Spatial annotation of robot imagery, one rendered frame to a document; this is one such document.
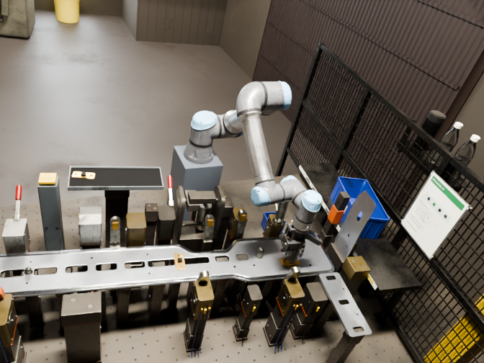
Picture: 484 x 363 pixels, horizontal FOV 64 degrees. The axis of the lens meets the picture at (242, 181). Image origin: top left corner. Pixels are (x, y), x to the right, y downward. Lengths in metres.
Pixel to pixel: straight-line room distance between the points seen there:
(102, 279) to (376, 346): 1.24
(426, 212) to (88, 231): 1.37
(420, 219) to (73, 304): 1.41
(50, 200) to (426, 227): 1.56
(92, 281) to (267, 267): 0.68
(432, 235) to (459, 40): 2.01
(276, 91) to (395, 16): 2.50
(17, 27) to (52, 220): 4.73
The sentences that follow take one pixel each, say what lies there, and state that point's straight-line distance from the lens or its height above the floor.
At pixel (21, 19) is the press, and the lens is 6.26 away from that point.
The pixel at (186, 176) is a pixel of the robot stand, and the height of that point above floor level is 1.05.
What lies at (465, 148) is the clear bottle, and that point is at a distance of 1.79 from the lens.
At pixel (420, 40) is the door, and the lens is 3.71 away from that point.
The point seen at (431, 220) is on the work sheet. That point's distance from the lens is 1.80.
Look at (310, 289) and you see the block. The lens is 1.66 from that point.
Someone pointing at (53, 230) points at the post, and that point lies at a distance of 1.84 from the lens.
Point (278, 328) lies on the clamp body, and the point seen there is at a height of 0.83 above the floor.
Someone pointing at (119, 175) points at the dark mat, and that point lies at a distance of 1.70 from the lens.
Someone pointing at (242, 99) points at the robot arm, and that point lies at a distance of 1.49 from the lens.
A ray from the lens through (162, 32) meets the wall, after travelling 6.79.
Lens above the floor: 2.20
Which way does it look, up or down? 36 degrees down
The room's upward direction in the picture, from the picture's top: 15 degrees clockwise
